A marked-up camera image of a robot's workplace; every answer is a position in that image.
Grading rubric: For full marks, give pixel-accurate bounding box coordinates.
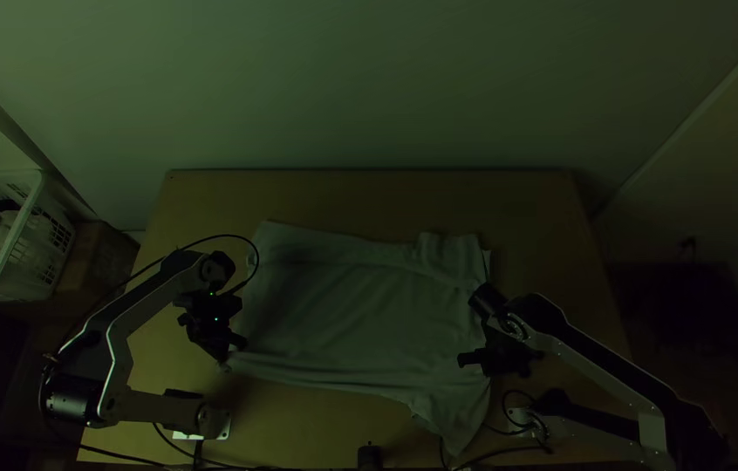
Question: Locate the white t-shirt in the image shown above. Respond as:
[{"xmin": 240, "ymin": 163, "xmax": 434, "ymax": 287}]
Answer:
[{"xmin": 224, "ymin": 220, "xmax": 495, "ymax": 458}]

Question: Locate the white laundry basket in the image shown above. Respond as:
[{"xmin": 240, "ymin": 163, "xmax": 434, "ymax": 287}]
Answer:
[{"xmin": 0, "ymin": 169, "xmax": 78, "ymax": 303}]

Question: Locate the black cable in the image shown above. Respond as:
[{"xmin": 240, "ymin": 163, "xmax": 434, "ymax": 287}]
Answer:
[
  {"xmin": 481, "ymin": 388, "xmax": 555, "ymax": 455},
  {"xmin": 150, "ymin": 422, "xmax": 226, "ymax": 470},
  {"xmin": 67, "ymin": 234, "xmax": 262, "ymax": 348}
]

